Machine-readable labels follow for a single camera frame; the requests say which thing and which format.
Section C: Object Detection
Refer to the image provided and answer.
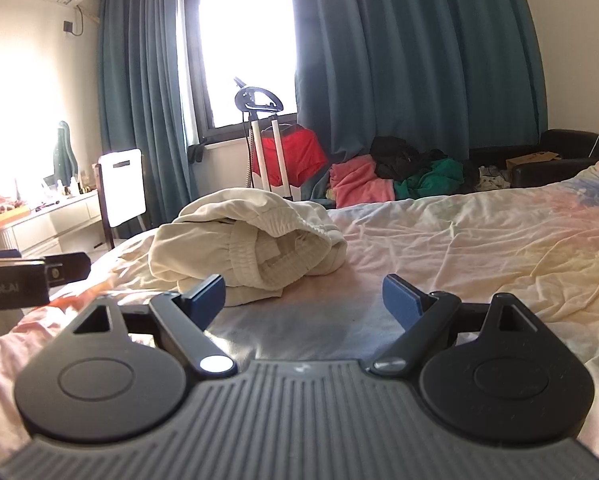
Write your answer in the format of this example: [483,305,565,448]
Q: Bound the pastel bed sheet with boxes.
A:
[0,150,599,461]

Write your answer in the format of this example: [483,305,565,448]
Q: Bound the white patterned cloth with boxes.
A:
[478,167,511,191]

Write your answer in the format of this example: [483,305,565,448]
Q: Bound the wide teal curtain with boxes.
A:
[284,0,551,198]

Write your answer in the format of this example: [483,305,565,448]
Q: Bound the green cloth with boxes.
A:
[393,157,466,200]

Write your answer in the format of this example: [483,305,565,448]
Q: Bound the black sofa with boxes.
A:
[467,129,599,189]

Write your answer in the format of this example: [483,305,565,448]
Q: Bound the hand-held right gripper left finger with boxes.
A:
[72,274,238,378]

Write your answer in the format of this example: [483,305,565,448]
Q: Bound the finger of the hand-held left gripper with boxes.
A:
[44,252,92,289]

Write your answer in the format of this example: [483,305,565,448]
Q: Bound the white chair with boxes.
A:
[97,148,148,250]

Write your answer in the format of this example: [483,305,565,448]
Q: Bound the cream white pants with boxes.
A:
[148,187,348,307]

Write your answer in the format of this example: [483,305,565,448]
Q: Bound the white dresser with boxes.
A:
[0,192,103,262]

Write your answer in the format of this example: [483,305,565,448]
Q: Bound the narrow teal curtain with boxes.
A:
[96,0,201,207]

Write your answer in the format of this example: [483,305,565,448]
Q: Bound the dark framed window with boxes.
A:
[184,0,301,147]

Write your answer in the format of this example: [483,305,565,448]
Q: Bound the cardboard box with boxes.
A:
[505,152,563,171]

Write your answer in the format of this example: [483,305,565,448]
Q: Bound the pink cloth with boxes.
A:
[328,154,399,209]

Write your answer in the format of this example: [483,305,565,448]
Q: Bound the garment steamer stand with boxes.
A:
[234,77,294,200]

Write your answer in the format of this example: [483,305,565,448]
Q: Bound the black cloth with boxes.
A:
[369,135,434,181]

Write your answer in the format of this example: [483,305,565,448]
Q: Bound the red garment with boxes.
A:
[251,127,329,187]

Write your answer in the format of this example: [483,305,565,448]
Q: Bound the dark green mirror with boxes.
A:
[54,120,79,184]

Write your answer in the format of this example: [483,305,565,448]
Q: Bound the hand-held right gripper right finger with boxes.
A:
[369,273,531,376]

